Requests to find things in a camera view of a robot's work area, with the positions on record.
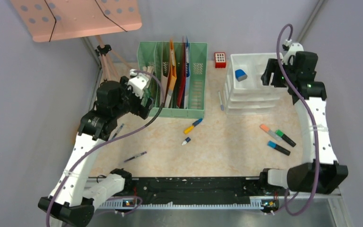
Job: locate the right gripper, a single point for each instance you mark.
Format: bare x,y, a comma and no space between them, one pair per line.
272,67

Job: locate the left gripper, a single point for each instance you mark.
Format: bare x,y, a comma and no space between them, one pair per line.
142,111

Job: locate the green children's book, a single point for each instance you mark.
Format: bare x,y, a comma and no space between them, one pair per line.
147,91

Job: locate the clear plastic drawer unit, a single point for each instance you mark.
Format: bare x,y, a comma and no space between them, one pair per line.
250,96

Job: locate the green file rack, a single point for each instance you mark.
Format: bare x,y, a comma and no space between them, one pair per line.
149,54

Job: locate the red translucent file folder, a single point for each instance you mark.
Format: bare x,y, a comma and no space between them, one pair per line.
181,77

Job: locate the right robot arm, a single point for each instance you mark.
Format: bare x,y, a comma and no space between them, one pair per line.
309,99

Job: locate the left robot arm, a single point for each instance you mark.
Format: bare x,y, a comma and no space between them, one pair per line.
70,202

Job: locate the dark pen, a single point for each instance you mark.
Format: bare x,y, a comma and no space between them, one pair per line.
117,131
134,157

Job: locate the orange file folder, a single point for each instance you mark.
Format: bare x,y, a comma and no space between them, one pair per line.
172,75

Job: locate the pink lamp stand pole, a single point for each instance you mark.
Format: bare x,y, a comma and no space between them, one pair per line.
110,71

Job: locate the blue eraser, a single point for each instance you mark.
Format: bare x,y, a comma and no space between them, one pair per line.
240,75

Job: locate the yellow dropper bottle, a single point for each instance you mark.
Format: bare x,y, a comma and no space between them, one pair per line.
188,130

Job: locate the orange capped highlighter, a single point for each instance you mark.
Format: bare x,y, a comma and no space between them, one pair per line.
271,133

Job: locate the green capped highlighter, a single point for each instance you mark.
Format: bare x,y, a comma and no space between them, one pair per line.
286,138

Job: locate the black lamp clamp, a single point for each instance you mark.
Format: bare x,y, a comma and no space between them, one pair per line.
102,51

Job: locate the red small box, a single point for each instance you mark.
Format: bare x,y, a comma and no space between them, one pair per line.
220,60

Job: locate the teal capped marker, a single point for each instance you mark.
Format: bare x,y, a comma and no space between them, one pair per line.
278,148

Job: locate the lavender capped marker pen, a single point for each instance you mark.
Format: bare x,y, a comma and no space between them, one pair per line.
220,101

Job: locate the pink perforated lamp panel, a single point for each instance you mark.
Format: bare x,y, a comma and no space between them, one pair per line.
52,20

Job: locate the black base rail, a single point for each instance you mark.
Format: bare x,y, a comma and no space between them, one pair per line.
196,193

